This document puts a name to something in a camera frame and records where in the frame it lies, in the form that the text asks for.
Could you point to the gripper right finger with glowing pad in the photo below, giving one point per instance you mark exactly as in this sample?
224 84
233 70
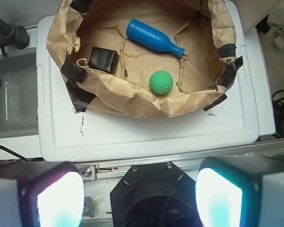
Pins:
242 191

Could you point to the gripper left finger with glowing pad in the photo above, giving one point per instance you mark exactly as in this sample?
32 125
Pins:
40 194

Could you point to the green dimpled ball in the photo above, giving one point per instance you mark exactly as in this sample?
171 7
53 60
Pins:
161 82

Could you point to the white plastic bin lid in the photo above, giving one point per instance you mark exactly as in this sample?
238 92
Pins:
66 135

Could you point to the clear plastic container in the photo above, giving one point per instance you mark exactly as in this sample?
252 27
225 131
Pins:
18 94

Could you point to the white power adapter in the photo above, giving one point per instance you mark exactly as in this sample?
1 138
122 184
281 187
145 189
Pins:
278 42

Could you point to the black square block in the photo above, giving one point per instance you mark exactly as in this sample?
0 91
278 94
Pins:
104 60

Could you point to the crumpled brown paper bag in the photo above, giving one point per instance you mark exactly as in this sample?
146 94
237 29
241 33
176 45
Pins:
204 28

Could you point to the blue plastic bottle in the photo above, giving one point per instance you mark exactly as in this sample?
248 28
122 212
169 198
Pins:
152 38

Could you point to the black octagonal mount plate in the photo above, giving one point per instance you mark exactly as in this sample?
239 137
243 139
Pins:
155 196

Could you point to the aluminium extrusion rail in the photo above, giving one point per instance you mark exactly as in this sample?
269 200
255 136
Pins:
92 171

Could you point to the black clamp with cable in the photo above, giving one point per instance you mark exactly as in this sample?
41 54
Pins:
12 35

